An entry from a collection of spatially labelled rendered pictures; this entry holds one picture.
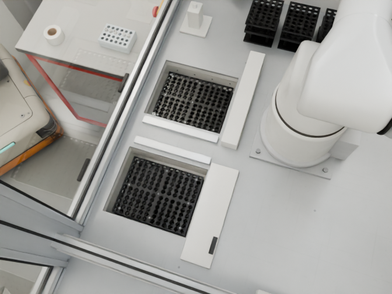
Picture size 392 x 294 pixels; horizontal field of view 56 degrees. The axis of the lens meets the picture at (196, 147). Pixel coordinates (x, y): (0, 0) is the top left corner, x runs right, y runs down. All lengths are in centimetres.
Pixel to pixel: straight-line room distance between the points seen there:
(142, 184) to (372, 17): 75
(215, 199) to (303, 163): 26
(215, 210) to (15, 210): 50
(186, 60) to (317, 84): 73
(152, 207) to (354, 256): 55
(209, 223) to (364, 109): 57
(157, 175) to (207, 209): 20
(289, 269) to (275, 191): 20
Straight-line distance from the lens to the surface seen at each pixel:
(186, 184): 111
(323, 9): 136
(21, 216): 78
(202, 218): 99
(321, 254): 103
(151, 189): 109
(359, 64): 55
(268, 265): 100
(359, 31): 58
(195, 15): 122
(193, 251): 98
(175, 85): 122
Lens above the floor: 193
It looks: 68 degrees down
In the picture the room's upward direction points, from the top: 7 degrees counter-clockwise
